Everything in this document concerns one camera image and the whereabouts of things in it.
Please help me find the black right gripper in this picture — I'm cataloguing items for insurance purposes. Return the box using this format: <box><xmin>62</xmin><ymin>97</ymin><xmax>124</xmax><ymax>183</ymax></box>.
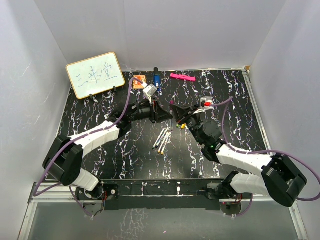
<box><xmin>171</xmin><ymin>104</ymin><xmax>204</xmax><ymax>146</ymax></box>

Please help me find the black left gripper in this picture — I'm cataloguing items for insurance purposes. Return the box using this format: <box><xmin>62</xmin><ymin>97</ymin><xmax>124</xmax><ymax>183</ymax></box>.
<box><xmin>128</xmin><ymin>97</ymin><xmax>172</xmax><ymax>124</ymax></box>

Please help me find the aluminium frame rail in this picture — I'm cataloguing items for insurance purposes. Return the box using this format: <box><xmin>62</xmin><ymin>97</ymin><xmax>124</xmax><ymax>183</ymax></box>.
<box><xmin>17</xmin><ymin>181</ymin><xmax>83</xmax><ymax>240</ymax></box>

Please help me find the pink plastic clip bar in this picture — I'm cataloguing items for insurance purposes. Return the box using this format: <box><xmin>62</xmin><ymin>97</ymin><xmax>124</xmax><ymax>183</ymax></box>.
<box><xmin>170</xmin><ymin>73</ymin><xmax>196</xmax><ymax>82</ymax></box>

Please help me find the blue stapler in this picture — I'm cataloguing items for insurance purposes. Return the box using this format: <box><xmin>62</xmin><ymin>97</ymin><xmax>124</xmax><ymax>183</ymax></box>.
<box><xmin>153</xmin><ymin>67</ymin><xmax>161</xmax><ymax>92</ymax></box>

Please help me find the yellow tipped white pen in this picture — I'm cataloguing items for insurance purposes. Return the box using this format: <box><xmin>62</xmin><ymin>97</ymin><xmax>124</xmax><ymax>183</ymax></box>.
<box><xmin>158</xmin><ymin>131</ymin><xmax>171</xmax><ymax>154</ymax></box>

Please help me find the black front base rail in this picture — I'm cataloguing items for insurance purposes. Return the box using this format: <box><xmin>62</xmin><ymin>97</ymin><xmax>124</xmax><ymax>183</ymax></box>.
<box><xmin>75</xmin><ymin>179</ymin><xmax>236</xmax><ymax>211</ymax></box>

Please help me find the purple white pen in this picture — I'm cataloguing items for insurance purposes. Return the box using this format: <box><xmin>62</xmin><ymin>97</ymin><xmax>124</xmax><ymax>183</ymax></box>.
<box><xmin>170</xmin><ymin>119</ymin><xmax>174</xmax><ymax>132</ymax></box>

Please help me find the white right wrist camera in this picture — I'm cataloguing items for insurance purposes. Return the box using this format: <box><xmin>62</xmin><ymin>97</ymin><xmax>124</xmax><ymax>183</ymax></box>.
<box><xmin>200</xmin><ymin>96</ymin><xmax>213</xmax><ymax>108</ymax></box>

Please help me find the green white pen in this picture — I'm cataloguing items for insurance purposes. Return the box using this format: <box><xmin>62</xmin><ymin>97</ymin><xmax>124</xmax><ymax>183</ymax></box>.
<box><xmin>152</xmin><ymin>128</ymin><xmax>167</xmax><ymax>150</ymax></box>

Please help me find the blue tipped white pen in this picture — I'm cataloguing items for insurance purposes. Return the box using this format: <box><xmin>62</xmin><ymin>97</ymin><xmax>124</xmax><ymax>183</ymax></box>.
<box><xmin>156</xmin><ymin>128</ymin><xmax>168</xmax><ymax>148</ymax></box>

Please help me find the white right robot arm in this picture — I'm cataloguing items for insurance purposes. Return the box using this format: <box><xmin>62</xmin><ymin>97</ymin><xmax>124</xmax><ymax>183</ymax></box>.
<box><xmin>170</xmin><ymin>103</ymin><xmax>308</xmax><ymax>207</ymax></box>

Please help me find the orange tipped white pen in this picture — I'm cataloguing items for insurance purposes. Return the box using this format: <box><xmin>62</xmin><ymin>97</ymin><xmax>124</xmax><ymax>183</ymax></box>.
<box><xmin>160</xmin><ymin>133</ymin><xmax>171</xmax><ymax>155</ymax></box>

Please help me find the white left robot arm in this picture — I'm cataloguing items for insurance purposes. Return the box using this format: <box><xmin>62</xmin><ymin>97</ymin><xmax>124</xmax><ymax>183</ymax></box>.
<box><xmin>42</xmin><ymin>99</ymin><xmax>173</xmax><ymax>200</ymax></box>

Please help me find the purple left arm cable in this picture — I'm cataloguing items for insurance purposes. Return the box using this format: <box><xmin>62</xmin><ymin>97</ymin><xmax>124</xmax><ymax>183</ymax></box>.
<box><xmin>32</xmin><ymin>77</ymin><xmax>148</xmax><ymax>219</ymax></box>

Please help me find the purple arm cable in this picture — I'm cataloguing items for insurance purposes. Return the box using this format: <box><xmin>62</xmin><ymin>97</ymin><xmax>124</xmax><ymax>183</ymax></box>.
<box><xmin>32</xmin><ymin>77</ymin><xmax>148</xmax><ymax>219</ymax></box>
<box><xmin>211</xmin><ymin>96</ymin><xmax>320</xmax><ymax>219</ymax></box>

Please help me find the small whiteboard with writing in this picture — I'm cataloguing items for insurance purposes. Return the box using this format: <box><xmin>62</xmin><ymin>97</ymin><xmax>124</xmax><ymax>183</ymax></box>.
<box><xmin>65</xmin><ymin>52</ymin><xmax>126</xmax><ymax>100</ymax></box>

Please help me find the orange small notebook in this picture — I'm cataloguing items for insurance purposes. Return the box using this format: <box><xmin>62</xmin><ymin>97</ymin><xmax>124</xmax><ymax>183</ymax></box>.
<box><xmin>132</xmin><ymin>75</ymin><xmax>147</xmax><ymax>89</ymax></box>

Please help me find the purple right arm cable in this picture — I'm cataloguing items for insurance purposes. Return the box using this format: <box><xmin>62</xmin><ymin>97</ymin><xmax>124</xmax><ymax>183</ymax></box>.
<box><xmin>211</xmin><ymin>96</ymin><xmax>320</xmax><ymax>219</ymax></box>

